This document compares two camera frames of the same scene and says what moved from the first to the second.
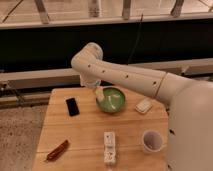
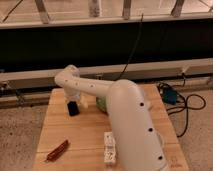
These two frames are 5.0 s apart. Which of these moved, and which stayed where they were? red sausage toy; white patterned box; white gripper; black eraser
Moved: white gripper
Stayed: black eraser; white patterned box; red sausage toy
